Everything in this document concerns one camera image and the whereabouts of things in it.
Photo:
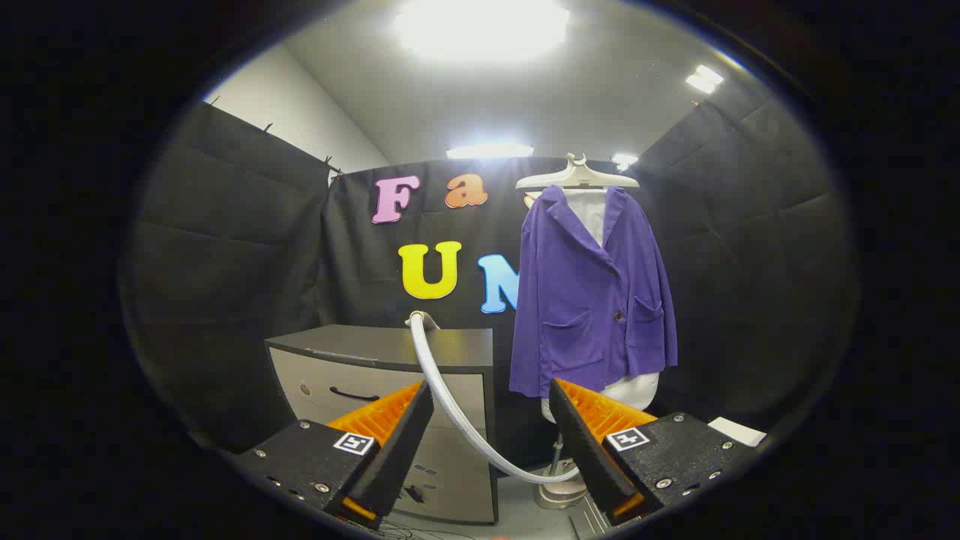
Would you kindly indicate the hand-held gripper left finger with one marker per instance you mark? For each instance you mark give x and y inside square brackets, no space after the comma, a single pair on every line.
[401,442]

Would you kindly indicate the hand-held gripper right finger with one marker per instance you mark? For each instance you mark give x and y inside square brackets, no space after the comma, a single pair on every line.
[585,442]

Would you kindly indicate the white garment steamer head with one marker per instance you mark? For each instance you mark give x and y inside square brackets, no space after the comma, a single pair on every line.
[424,320]

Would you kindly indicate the beige steamer stand base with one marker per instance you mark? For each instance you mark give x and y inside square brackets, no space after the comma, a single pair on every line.
[559,491]

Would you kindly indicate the white padded garment form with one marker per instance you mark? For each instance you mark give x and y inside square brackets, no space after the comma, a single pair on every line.
[637,390]

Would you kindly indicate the white clothes hanger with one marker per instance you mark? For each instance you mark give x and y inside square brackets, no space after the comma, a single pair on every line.
[577,178]

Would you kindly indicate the grey ribbed floor plate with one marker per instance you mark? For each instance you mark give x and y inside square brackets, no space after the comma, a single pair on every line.
[589,519]

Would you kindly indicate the grey drawer cabinet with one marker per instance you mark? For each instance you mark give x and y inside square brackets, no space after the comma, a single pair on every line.
[375,349]

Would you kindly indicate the white paper sheet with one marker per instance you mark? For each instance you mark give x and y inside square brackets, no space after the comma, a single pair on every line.
[739,431]

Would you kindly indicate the small square ceiling light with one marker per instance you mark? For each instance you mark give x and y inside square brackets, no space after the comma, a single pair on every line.
[705,79]

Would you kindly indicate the large ceiling light panel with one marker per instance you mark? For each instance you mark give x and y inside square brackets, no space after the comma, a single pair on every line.
[480,26]

